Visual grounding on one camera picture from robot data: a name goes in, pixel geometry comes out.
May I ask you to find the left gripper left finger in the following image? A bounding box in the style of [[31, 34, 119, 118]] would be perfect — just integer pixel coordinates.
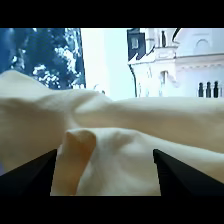
[[0, 148, 58, 197]]

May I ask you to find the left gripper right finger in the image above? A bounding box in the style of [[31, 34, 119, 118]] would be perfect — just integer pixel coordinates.
[[152, 148, 224, 197]]

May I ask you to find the cream garment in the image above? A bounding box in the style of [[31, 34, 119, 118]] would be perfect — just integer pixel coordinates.
[[0, 69, 224, 197]]

